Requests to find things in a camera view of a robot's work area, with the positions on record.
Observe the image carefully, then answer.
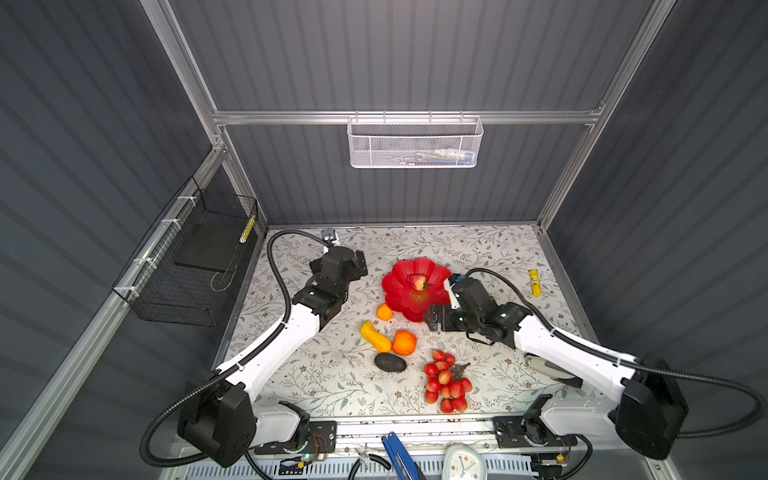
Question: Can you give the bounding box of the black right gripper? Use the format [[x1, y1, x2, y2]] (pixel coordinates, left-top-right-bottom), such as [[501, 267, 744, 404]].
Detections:
[[423, 301, 482, 333]]

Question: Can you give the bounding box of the fake strawberry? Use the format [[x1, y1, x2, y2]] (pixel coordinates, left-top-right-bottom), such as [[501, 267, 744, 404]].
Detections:
[[410, 274, 428, 291]]

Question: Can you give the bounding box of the small fake orange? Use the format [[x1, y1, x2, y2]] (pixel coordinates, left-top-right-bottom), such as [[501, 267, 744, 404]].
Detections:
[[376, 304, 394, 322]]

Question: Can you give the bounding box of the large fake orange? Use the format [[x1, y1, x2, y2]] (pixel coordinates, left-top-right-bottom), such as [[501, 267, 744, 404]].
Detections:
[[392, 330, 418, 356]]

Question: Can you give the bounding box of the red fake grape bunch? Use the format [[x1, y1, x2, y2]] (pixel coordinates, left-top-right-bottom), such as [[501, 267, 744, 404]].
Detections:
[[423, 349, 474, 414]]

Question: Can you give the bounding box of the yellow fake squash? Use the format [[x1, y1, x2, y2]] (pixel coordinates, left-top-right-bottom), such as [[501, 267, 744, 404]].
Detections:
[[360, 322, 392, 353]]

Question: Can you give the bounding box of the dark fake avocado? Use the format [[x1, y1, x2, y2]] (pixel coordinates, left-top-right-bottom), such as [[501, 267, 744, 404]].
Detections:
[[374, 353, 407, 373]]

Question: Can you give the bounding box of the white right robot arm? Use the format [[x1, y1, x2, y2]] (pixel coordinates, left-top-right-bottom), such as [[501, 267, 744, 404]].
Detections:
[[423, 275, 688, 460]]

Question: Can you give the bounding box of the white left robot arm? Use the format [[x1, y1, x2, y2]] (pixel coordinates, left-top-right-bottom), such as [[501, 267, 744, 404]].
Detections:
[[178, 246, 368, 468]]

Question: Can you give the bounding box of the red flower-shaped fruit bowl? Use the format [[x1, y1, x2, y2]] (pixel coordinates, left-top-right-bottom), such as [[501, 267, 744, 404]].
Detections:
[[382, 258, 452, 323]]

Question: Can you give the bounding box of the yellow glue stick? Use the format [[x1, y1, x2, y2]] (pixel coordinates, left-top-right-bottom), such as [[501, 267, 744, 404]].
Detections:
[[529, 270, 543, 297]]

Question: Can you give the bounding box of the grey stapler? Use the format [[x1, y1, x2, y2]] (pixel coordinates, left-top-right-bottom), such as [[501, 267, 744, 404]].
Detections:
[[524, 353, 583, 389]]

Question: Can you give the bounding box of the yellow marker in side basket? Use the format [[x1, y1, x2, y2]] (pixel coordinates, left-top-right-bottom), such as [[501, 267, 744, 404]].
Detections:
[[239, 215, 256, 244]]

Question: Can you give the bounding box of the white alarm clock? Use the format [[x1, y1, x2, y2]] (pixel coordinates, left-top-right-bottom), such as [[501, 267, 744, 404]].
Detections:
[[441, 444, 488, 480]]

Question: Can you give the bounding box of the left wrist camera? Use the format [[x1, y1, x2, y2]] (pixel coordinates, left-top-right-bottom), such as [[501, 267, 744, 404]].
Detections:
[[321, 228, 337, 245]]

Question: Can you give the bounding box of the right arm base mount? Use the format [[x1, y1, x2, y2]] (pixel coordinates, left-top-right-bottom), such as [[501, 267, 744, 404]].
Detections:
[[492, 394, 578, 448]]

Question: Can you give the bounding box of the black wire side basket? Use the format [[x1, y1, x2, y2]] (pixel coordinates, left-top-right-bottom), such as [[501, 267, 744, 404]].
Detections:
[[113, 179, 259, 327]]

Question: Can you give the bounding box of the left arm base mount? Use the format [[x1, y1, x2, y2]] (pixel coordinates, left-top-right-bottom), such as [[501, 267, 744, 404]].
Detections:
[[250, 401, 338, 455]]

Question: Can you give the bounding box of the white wire wall basket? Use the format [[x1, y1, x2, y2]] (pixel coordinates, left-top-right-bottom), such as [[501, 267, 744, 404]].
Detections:
[[346, 114, 484, 169]]

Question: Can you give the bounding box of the blue handled tool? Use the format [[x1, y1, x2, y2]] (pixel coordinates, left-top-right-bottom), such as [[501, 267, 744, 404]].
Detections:
[[381, 432, 425, 480]]

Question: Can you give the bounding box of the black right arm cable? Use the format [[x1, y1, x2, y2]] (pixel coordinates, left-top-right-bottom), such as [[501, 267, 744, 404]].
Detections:
[[464, 267, 768, 439]]

